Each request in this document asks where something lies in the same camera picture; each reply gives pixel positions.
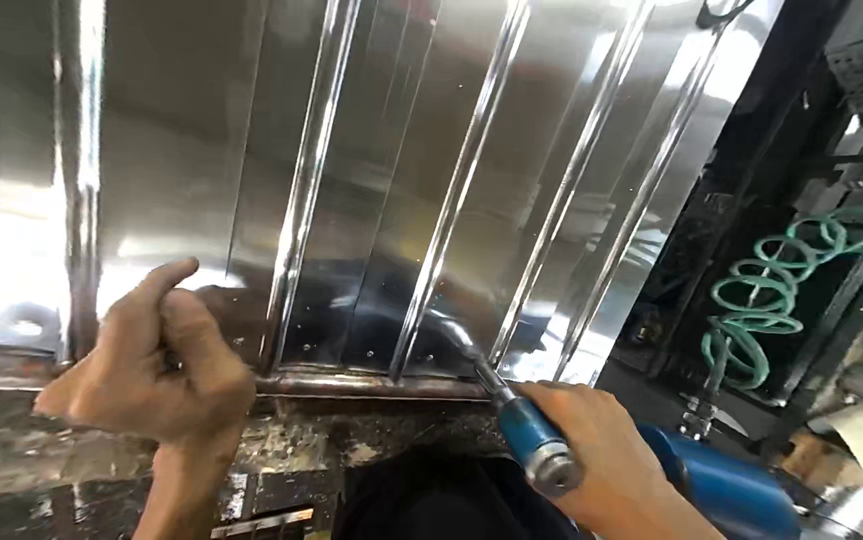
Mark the person's right hand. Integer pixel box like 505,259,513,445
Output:
514,380,674,532

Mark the person's left hand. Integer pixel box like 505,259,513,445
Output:
34,256,257,445

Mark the blue pneumatic rivet gun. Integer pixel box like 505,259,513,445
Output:
425,307,803,540

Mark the person's left forearm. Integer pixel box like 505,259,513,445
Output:
133,427,246,540

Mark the person's body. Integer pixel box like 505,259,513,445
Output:
332,446,584,540

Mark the thin metal strip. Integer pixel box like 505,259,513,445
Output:
210,507,315,540

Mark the ribbed shiny metal panel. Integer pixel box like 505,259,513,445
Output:
0,0,786,402

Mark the brown cardboard piece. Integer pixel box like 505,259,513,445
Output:
779,426,863,492

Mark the black metal rack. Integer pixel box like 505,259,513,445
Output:
602,0,863,451

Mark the black curved object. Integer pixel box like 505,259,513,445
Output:
694,0,755,31

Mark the green coiled air hose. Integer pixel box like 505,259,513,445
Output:
701,202,863,392

